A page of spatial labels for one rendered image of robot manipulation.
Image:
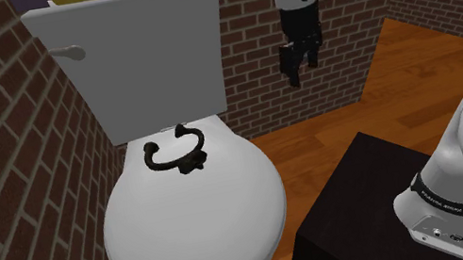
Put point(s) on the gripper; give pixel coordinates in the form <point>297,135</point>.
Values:
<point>300,22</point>

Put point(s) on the black headphones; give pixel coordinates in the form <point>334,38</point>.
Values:
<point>192,159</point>

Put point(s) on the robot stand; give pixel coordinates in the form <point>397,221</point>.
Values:
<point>343,218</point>

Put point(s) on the white toilet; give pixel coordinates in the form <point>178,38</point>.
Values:
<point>191,229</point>

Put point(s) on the purple block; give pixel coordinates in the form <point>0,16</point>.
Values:
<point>29,0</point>

